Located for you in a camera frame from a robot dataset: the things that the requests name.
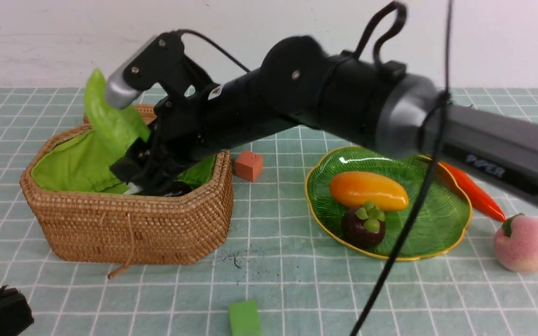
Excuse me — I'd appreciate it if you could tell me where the dark purple toy eggplant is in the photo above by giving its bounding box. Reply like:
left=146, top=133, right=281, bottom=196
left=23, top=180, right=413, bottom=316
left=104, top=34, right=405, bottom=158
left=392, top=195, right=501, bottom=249
left=160, top=181, right=193, bottom=197

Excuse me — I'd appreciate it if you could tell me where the pink toy peach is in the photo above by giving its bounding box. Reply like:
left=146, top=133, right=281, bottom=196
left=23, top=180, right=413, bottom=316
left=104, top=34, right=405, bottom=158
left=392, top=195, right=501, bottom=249
left=494, top=213, right=538, bottom=273

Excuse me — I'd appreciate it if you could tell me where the green foam block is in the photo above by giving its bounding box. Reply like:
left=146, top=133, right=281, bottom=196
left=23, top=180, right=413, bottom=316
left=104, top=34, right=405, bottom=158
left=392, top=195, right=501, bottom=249
left=228, top=300, right=261, bottom=336

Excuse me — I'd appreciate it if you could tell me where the orange foam cube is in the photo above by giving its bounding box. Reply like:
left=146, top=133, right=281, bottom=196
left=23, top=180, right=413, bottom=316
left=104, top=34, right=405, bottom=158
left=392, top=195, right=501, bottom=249
left=234, top=150, right=263, bottom=182

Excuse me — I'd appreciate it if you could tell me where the teal checked tablecloth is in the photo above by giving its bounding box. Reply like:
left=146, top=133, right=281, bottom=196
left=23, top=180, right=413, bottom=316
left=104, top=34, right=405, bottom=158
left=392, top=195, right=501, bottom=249
left=0, top=88, right=538, bottom=336

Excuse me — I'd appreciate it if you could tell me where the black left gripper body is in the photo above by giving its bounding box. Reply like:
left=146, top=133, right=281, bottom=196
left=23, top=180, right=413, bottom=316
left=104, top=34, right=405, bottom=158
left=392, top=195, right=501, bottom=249
left=0, top=286, right=34, bottom=336

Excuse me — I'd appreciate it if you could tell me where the woven wicker basket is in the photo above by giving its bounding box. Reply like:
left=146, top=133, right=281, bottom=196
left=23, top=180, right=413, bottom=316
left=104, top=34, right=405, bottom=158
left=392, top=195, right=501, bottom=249
left=19, top=121, right=234, bottom=279

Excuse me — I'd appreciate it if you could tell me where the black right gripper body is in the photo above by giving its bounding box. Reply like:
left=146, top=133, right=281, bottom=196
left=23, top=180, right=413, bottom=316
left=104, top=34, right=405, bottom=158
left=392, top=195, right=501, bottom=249
left=110, top=32, right=232, bottom=195

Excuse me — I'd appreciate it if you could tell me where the green toy cucumber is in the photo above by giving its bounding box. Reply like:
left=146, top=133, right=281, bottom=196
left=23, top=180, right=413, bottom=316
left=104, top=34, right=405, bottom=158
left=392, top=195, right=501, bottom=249
left=84, top=68, right=151, bottom=161

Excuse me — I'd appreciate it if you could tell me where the orange toy carrot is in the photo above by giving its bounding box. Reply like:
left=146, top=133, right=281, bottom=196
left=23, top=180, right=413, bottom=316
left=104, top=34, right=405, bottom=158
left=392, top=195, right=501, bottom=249
left=436, top=161, right=506, bottom=223

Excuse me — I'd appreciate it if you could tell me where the dark purple toy mangosteen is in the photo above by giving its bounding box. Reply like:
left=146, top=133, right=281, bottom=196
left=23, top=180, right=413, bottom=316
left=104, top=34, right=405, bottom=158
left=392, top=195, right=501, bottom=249
left=341, top=201, right=386, bottom=249

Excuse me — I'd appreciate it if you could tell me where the yellow orange toy mango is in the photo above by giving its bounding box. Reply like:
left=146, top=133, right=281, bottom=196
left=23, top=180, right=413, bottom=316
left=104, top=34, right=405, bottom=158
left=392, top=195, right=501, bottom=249
left=329, top=171, right=410, bottom=212

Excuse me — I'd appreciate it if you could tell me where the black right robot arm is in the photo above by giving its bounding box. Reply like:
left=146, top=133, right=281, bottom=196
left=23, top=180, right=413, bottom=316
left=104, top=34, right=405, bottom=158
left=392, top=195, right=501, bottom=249
left=105, top=29, right=538, bottom=206

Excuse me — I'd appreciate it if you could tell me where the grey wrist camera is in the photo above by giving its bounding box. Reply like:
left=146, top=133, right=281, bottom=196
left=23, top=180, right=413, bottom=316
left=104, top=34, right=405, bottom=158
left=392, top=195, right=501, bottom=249
left=105, top=35, right=158, bottom=109

